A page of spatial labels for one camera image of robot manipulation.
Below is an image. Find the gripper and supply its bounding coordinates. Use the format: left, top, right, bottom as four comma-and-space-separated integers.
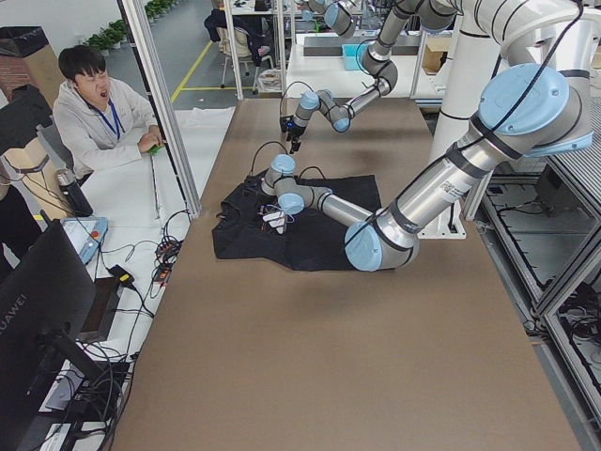
288, 122, 306, 154

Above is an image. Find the black graphic t-shirt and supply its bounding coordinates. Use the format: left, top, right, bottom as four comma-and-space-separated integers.
210, 171, 382, 272

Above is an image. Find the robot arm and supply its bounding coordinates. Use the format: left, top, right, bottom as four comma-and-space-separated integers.
278, 1, 457, 152
261, 63, 592, 272

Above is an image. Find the blue plastic bin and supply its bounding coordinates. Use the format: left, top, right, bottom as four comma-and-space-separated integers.
341, 42, 368, 71

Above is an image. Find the reacher grabber stick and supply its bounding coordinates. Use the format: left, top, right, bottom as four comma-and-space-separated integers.
148, 145, 162, 220

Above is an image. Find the orange USB hub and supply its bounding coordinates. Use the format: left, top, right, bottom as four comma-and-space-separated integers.
152, 237, 183, 286

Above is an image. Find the cardboard box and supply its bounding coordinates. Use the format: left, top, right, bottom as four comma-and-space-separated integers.
422, 37, 452, 74

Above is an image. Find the seated man in hoodie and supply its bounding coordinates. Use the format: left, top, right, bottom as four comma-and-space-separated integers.
53, 45, 164, 184

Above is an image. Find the black power adapter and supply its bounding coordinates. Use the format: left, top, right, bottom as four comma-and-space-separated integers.
107, 265, 135, 289

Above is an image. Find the black water bottle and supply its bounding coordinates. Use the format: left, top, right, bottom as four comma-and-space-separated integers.
55, 168, 93, 217

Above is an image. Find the blue teach pendant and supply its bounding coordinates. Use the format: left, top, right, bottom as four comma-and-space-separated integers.
60, 216, 108, 264

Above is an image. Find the black Huawei monitor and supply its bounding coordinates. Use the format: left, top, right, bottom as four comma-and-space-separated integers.
1, 220, 111, 450

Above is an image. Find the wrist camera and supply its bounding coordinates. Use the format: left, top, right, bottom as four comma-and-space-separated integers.
279, 115, 294, 133

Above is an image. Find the aluminium frame post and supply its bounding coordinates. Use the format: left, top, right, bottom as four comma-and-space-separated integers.
116, 0, 202, 218

